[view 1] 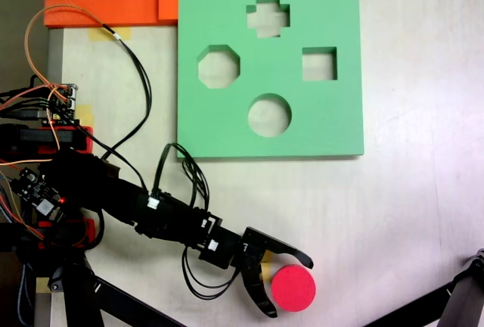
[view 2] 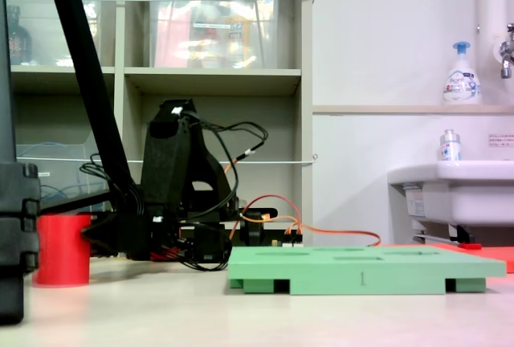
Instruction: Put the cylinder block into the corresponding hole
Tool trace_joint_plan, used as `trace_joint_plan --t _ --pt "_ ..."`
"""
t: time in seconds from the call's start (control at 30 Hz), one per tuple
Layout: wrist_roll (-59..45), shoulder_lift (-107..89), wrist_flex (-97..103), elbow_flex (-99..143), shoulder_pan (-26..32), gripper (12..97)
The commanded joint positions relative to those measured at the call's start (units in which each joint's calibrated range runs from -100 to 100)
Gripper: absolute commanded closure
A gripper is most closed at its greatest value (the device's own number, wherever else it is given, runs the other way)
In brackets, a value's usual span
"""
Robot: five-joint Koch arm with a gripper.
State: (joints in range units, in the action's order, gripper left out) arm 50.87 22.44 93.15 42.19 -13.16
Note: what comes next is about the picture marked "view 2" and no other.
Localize bottle with pink cap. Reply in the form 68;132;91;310
225;0;253;66

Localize clear bin with blue cable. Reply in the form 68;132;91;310
15;132;112;222

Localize red cylinder block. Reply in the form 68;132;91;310
35;213;92;287

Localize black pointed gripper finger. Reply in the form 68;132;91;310
81;213;121;248

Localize green shape sorter board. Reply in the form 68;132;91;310
226;244;508;296

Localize chrome faucet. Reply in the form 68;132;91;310
496;22;514;80

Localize small clear sanitizer bottle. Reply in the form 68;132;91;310
438;129;463;162

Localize black tripod leg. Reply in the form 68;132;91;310
0;0;42;326
39;0;156;262

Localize white pump soap bottle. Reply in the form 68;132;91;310
442;40;483;106

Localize circuit board with wires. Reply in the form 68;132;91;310
271;229;305;249

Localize black cable with white marker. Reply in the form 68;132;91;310
188;112;269;171

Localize beige shelf unit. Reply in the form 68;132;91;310
0;0;314;259

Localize pink wall label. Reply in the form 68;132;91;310
487;133;514;149

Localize white ceramic sink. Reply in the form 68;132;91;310
386;159;514;244

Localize red base clamp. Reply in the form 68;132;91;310
149;244;182;262

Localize dark glass bottle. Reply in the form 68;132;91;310
6;4;34;66

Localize large clear storage bin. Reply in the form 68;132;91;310
147;0;282;70

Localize thin orange wire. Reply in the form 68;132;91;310
239;194;382;248

